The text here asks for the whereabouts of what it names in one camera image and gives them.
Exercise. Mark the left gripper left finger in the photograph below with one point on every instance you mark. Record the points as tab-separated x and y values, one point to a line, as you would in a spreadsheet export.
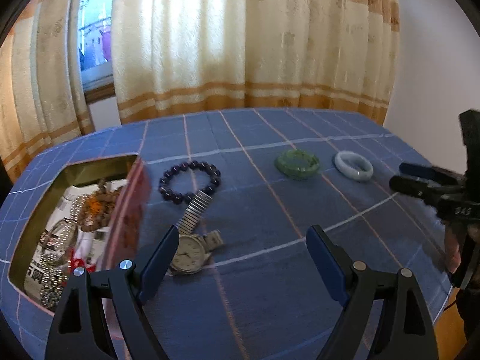
79	329

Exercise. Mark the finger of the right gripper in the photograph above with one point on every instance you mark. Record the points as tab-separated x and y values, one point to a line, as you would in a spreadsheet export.
428	191
436	174

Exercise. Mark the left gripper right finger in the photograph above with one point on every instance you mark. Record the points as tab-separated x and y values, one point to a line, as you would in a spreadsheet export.
405	329

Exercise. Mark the pale white jade bangle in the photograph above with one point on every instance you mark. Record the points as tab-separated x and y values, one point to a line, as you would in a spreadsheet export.
353	166

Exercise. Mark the silver wrist watch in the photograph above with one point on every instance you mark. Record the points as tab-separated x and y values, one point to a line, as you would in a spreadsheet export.
194	250

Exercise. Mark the green jade bangle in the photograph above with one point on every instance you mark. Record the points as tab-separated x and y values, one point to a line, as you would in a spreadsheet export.
297	164

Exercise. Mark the pink tin jewelry box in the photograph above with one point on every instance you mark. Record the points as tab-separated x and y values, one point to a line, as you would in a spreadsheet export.
88	216

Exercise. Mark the right hand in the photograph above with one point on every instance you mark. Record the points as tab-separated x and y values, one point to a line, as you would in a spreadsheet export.
453	238

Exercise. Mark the blue plaid bed sheet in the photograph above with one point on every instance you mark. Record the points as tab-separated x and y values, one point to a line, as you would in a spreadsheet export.
260	296

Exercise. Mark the cream curtain left panel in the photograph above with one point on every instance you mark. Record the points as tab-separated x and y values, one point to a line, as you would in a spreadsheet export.
42	97

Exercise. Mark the cream curtain panel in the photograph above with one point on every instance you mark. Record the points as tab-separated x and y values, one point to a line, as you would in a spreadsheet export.
178	56
42	97

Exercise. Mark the cream curtain right panel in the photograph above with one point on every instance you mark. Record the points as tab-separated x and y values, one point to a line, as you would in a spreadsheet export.
178	56

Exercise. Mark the window with wooden sill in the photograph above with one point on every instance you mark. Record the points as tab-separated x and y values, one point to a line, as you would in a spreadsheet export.
94	38

